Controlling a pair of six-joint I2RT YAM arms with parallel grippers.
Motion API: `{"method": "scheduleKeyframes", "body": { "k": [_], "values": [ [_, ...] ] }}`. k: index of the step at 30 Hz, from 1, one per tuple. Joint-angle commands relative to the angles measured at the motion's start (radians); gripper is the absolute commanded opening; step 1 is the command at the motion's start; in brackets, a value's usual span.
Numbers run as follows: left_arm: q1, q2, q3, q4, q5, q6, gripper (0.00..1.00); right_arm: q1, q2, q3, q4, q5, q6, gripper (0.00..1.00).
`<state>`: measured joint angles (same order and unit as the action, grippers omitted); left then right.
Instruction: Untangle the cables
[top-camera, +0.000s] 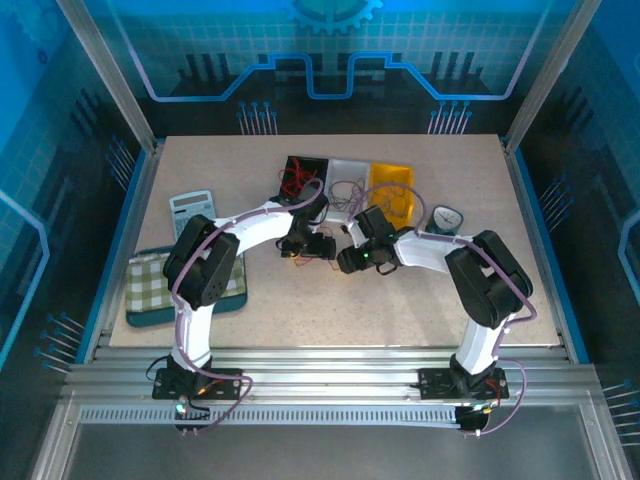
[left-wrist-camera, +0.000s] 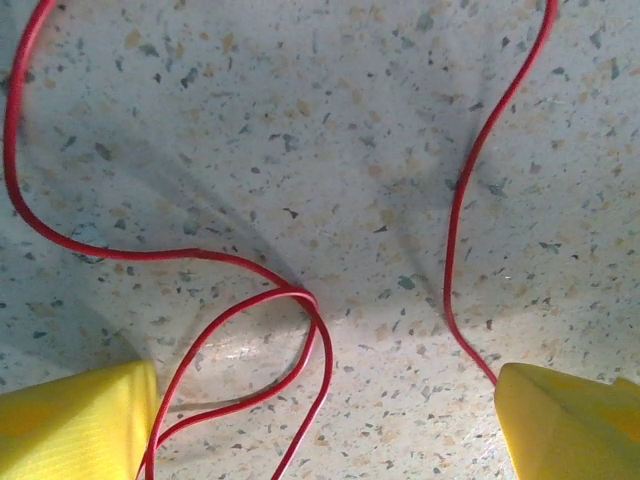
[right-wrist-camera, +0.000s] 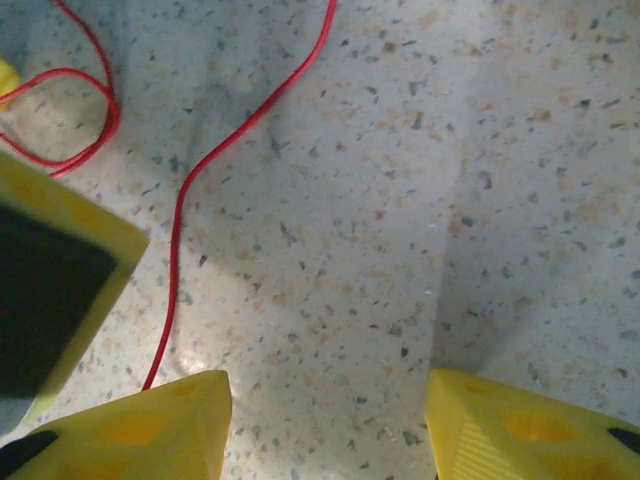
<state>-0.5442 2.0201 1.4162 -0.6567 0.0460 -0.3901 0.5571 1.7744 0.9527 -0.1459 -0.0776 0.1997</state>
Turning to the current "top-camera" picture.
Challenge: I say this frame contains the thin blue cable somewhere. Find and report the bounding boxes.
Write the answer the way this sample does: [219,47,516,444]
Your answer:
[371,180,414,220]

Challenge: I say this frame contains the thin red cable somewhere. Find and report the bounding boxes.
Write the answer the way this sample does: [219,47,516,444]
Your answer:
[277,156,344,274]

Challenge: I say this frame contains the thin purple cable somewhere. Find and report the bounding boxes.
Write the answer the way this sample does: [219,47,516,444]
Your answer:
[326,176,370,212]

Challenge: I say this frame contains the black plastic bin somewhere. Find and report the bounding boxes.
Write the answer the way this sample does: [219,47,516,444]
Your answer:
[277,155,332,202]

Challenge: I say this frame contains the teal alarm clock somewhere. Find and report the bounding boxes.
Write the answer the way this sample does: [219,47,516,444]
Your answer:
[424,204,465,237]

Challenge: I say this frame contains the white plastic bin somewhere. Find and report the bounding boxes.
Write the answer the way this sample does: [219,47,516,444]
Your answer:
[322,158,374,222]

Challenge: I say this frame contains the orange plastic bin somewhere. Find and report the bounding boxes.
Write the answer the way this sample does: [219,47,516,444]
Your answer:
[366,161,416,227]

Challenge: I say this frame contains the grey desk calculator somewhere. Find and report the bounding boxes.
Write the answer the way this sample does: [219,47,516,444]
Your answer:
[168,188,219,242]

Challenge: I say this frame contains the green checkered cloth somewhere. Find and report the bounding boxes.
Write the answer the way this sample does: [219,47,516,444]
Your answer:
[124,249,247,315]

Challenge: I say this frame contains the green checkered cloth pad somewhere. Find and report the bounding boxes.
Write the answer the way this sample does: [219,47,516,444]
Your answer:
[124,244,250,329]

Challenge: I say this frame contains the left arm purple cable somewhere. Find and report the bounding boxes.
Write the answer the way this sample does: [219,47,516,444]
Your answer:
[169,178,327,437]

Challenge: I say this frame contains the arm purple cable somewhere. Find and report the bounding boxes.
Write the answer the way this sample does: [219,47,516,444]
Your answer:
[349,181,540,437]
[169,178,327,437]

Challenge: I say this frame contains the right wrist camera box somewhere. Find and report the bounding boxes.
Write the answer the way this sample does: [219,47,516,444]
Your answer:
[345,218,367,249]

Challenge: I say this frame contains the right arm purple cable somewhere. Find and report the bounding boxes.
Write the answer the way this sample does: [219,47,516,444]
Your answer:
[349,181,540,437]

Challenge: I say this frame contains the aluminium front rail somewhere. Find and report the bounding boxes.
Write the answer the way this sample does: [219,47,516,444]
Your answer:
[59,346,604,402]

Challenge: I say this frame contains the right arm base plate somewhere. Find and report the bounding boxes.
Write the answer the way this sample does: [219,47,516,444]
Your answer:
[418,367,510,401]

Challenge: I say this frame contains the slotted grey cable duct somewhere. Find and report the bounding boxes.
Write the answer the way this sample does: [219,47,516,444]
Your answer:
[78,407,462,427]

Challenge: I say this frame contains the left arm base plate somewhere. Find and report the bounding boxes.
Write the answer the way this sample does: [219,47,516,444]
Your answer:
[152,367,244,401]

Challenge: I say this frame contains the left aluminium frame post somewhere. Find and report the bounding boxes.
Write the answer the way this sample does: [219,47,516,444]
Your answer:
[55,0,162,154]

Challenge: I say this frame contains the aluminium frame post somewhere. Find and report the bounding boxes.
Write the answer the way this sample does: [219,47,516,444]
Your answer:
[501,0,604,154]
[55,0,162,154]

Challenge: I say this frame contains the right aluminium frame post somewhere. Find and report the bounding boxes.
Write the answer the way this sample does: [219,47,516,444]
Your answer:
[501,0,604,154]

